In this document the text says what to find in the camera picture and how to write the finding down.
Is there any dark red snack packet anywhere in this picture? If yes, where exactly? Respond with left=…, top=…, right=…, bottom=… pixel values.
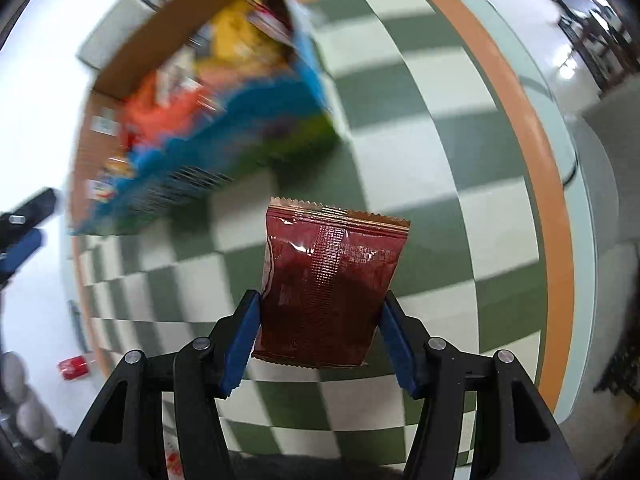
left=253, top=197, right=410, bottom=368

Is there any red cola can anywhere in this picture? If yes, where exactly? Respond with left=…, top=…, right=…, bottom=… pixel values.
left=58, top=356, right=90, bottom=382

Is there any green checkered table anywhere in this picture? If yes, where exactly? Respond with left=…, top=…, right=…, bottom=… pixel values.
left=62, top=0, right=599, bottom=470

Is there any cardboard box with blue print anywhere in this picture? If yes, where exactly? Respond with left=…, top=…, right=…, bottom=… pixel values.
left=70, top=0, right=337, bottom=235

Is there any grey plastic chair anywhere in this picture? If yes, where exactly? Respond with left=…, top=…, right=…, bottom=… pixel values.
left=564, top=74, right=640, bottom=311

